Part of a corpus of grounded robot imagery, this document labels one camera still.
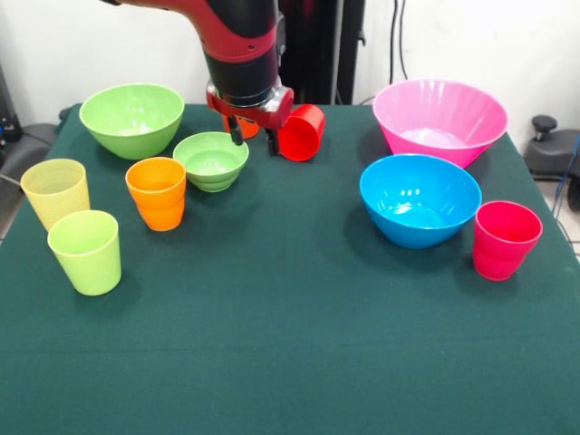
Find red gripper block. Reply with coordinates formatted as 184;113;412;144
206;81;295;158

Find red plastic cup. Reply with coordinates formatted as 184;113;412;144
275;103;326;163

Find small green plastic bowl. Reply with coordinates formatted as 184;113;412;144
172;131;250;194

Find red-orange plastic cup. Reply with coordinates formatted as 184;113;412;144
221;113;260;140

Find orange plastic cup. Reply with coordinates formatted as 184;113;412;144
125;157;188;232

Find large green plastic bowl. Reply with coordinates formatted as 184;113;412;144
79;82;186;160

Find blue plastic bowl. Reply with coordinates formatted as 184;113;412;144
359;153;483;250

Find dark green tablecloth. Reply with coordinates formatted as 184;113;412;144
0;102;580;435

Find large pink plastic bowl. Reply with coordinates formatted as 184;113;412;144
372;78;508;169

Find yellow plastic cup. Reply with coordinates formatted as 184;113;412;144
20;158;91;232

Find light green plastic cup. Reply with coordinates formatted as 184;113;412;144
47;209;122;297

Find grey rounded base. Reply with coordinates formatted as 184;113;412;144
0;121;58;182

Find black equipment box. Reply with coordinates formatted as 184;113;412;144
0;63;22;141

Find magenta plastic cup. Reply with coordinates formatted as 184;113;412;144
472;200;544;282

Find grey base with black knob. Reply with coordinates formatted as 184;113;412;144
525;115;580;182

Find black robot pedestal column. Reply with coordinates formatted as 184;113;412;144
275;0;367;106

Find black wall cable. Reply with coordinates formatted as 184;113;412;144
391;0;409;81

